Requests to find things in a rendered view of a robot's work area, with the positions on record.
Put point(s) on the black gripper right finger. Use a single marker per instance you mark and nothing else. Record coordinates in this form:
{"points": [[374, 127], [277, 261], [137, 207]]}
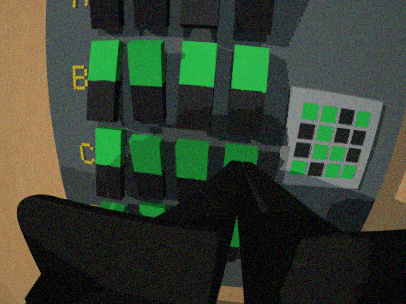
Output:
{"points": [[290, 255]]}

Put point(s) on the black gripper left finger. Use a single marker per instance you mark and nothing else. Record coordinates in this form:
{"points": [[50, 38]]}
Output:
{"points": [[178, 257]]}

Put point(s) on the grey switch panel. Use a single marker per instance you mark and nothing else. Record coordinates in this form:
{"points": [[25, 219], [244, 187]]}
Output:
{"points": [[150, 98]]}

